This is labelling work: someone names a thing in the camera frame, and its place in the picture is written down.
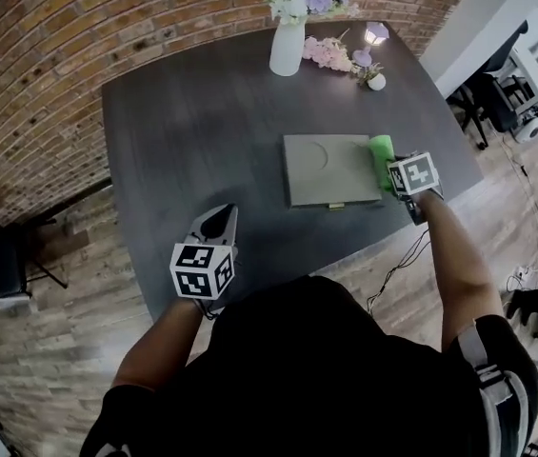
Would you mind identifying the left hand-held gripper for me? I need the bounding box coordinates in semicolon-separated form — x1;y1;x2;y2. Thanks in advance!
169;202;240;311

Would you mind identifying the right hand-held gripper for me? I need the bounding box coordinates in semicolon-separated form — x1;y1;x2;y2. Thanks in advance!
386;151;446;228

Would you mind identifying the green cloth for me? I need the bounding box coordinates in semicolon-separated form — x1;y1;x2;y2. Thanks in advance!
367;133;400;194

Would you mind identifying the grey plastic box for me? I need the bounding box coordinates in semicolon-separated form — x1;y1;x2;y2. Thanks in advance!
281;133;386;211

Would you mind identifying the person's right forearm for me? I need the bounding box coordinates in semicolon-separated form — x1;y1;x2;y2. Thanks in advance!
413;190;507;354

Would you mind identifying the person's left forearm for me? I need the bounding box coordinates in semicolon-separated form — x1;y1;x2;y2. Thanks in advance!
112;297;206;392

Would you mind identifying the small white pot with plant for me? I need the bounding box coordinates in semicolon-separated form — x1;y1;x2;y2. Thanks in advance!
350;48;388;91

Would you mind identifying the black office chair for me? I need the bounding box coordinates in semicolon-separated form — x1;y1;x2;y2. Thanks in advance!
446;19;532;152

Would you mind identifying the white exercise machine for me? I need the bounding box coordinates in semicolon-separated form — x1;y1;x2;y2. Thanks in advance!
510;107;538;144

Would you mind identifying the small lit lantern lamp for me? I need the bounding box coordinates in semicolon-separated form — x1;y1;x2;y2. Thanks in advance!
362;20;390;49

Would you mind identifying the pink flower bunch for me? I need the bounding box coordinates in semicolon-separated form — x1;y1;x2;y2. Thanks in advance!
301;29;358;74

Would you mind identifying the person's black shirt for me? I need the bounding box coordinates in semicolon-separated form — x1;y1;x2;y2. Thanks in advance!
79;275;538;457

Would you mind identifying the white ceramic vase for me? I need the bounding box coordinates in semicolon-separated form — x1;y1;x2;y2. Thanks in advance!
268;18;307;78

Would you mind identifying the black metal chair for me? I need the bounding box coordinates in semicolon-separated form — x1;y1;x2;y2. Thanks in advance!
0;191;70;300

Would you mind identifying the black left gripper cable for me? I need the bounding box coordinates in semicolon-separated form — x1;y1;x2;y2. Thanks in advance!
193;300;226;324

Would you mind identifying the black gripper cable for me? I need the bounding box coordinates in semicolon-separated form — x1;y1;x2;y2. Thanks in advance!
365;225;434;319
193;300;226;324

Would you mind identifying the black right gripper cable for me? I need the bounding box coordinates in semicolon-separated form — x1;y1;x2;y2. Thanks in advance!
365;225;434;319

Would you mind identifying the grey shoulder strap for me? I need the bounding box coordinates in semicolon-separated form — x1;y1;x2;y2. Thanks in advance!
455;324;530;457

